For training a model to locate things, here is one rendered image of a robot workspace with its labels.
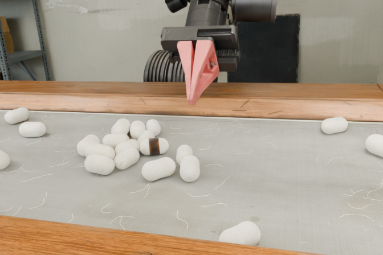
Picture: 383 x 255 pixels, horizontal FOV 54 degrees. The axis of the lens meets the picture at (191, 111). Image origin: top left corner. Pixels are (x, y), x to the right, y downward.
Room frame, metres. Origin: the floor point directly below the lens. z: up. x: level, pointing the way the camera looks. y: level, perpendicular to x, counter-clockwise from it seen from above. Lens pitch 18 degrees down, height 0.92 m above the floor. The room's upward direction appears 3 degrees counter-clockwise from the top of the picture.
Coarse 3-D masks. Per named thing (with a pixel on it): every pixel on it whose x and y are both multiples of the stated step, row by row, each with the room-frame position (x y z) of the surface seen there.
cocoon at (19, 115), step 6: (18, 108) 0.54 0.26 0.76; (24, 108) 0.54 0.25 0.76; (6, 114) 0.53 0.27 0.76; (12, 114) 0.53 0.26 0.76; (18, 114) 0.53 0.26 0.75; (24, 114) 0.54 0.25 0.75; (6, 120) 0.52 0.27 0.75; (12, 120) 0.52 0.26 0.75; (18, 120) 0.53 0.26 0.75; (24, 120) 0.54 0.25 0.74
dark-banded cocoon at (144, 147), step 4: (144, 140) 0.39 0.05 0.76; (148, 140) 0.39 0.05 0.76; (160, 140) 0.39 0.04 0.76; (164, 140) 0.39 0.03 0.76; (140, 144) 0.39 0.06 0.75; (144, 144) 0.39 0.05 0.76; (148, 144) 0.39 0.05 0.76; (160, 144) 0.39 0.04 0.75; (164, 144) 0.39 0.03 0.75; (168, 144) 0.39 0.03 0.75; (140, 148) 0.39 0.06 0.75; (144, 148) 0.38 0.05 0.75; (148, 148) 0.38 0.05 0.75; (160, 148) 0.38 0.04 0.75; (164, 148) 0.39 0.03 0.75; (168, 148) 0.39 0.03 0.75; (144, 152) 0.38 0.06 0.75; (148, 152) 0.38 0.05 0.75; (160, 152) 0.38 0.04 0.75; (164, 152) 0.39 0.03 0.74
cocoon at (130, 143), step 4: (128, 140) 0.39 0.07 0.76; (132, 140) 0.39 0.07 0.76; (136, 140) 0.40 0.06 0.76; (120, 144) 0.38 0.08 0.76; (124, 144) 0.38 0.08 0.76; (128, 144) 0.39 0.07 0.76; (132, 144) 0.39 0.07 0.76; (136, 144) 0.39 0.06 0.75; (116, 148) 0.38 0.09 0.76; (120, 148) 0.38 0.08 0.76; (124, 148) 0.38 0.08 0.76; (128, 148) 0.38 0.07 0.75; (136, 148) 0.39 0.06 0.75; (116, 152) 0.38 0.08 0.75; (120, 152) 0.38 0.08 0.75
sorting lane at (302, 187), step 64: (0, 128) 0.52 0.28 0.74; (64, 128) 0.50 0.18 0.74; (192, 128) 0.47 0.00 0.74; (256, 128) 0.46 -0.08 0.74; (320, 128) 0.44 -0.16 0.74; (0, 192) 0.32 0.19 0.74; (64, 192) 0.32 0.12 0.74; (128, 192) 0.31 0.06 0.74; (192, 192) 0.30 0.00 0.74; (256, 192) 0.30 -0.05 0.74; (320, 192) 0.29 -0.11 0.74
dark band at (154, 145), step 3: (150, 138) 0.39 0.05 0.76; (153, 138) 0.39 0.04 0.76; (156, 138) 0.39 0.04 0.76; (150, 141) 0.39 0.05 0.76; (153, 141) 0.39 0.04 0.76; (156, 141) 0.39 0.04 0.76; (150, 144) 0.38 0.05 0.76; (153, 144) 0.39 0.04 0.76; (156, 144) 0.38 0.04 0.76; (150, 147) 0.38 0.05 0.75; (153, 147) 0.38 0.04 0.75; (156, 147) 0.38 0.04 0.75; (159, 147) 0.38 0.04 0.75; (150, 150) 0.38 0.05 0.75; (153, 150) 0.38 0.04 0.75; (156, 150) 0.38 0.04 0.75; (159, 150) 0.38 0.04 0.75; (150, 153) 0.38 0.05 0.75; (153, 153) 0.38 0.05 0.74; (156, 153) 0.38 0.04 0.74; (159, 153) 0.39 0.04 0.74
